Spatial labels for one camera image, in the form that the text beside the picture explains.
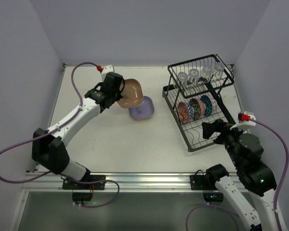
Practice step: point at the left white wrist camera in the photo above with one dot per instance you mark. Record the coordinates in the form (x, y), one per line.
(105, 70)

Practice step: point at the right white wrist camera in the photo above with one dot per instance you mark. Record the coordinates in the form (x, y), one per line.
(245, 121)

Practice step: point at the yellow square panda plate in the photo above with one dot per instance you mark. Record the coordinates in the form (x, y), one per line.
(140, 119)

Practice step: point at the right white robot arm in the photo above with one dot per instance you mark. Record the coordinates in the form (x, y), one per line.
(259, 181)

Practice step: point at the aluminium mounting rail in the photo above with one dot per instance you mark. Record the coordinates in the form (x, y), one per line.
(128, 182)

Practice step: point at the brown square panda plate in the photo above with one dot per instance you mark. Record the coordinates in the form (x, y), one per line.
(132, 95)

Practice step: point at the dark green small bowl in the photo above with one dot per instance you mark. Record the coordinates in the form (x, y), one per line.
(197, 109)

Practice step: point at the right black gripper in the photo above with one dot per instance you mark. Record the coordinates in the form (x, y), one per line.
(219, 131)

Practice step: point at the purple square panda plate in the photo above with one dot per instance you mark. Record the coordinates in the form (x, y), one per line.
(144, 110)

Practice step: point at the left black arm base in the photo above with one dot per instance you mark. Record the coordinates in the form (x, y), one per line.
(83, 192)

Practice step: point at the clear glass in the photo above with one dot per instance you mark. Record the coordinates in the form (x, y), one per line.
(182, 79)
(206, 73)
(218, 70)
(193, 76)

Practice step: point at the blue dotted small bowl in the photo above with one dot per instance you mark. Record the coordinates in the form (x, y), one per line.
(208, 104)

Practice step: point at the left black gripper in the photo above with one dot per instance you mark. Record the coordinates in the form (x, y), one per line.
(114, 86)

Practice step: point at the black wire dish rack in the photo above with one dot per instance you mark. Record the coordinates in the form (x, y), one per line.
(176, 92)

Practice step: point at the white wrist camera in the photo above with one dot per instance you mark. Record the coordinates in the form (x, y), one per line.
(105, 70)
(245, 121)

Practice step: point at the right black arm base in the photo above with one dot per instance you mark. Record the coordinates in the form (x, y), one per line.
(205, 181)

